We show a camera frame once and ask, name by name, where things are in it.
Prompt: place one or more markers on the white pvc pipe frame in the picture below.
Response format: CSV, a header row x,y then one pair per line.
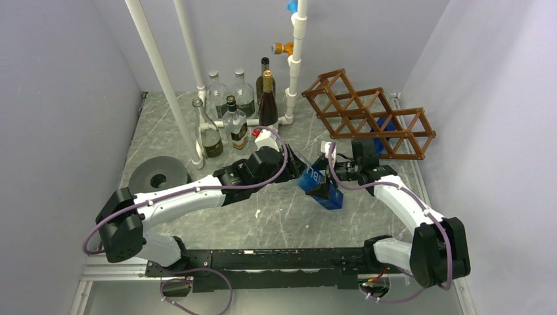
x,y
299,22

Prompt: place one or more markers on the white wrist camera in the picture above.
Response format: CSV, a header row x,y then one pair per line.
x,y
328,148
264,138

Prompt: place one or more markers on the dark bottle silver cap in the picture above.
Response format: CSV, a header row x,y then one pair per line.
x,y
265,65

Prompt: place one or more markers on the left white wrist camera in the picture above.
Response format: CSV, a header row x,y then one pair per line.
x,y
264,138

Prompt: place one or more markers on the clear bottle dark label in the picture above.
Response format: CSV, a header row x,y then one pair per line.
x,y
244,94

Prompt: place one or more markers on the small dark capped bottle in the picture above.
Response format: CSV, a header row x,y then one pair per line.
x,y
235,124

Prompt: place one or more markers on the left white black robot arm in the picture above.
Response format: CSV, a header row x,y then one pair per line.
x,y
126,220

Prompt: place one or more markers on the blue valve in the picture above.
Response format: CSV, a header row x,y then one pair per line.
x,y
292,6

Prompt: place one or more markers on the brown wooden wine rack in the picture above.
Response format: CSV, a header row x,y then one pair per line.
x,y
351,114

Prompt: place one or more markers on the clear bottle red green label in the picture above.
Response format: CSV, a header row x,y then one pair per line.
x,y
216,101

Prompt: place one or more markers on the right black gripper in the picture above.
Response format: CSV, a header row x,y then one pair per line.
x,y
322,191

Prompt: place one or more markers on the orange valve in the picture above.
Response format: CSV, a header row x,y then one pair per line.
x,y
283,48

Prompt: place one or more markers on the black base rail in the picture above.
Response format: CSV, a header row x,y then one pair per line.
x,y
219,269

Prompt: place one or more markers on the dark bottle gold cap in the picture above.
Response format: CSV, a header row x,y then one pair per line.
x,y
268,113

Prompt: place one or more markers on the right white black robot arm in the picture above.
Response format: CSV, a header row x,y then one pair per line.
x,y
438,251

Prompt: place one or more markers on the slanted white pvc pipe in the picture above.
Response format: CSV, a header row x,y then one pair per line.
x,y
143,28

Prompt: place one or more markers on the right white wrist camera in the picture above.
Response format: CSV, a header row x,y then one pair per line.
x,y
328,148

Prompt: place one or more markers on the blue labelled clear bottle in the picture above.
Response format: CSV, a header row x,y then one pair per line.
x,y
321,189

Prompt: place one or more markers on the aluminium frame rail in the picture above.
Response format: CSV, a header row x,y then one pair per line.
x,y
98,269

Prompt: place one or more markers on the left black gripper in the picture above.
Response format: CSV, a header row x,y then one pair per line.
x,y
293,168

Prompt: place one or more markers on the standing clear empty bottle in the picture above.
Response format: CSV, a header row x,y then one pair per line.
x,y
207,132

